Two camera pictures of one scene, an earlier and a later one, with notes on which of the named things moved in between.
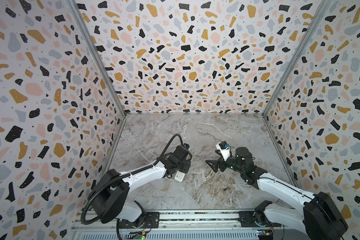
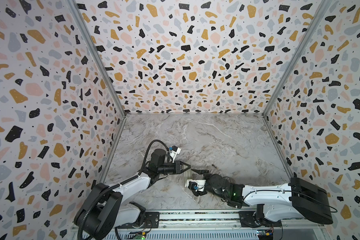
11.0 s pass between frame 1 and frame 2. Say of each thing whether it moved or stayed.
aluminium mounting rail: stayed
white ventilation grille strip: stayed
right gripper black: moved
